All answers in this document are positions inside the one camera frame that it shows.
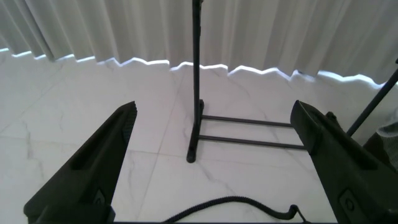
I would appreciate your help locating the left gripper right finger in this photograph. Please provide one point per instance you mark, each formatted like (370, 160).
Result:
(373, 193)

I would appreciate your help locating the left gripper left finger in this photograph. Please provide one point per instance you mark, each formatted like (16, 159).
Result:
(93, 186)

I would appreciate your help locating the white laundry basket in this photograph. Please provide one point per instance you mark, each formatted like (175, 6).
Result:
(391, 152)

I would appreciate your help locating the black clothes rack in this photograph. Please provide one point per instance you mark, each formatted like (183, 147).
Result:
(196, 62)

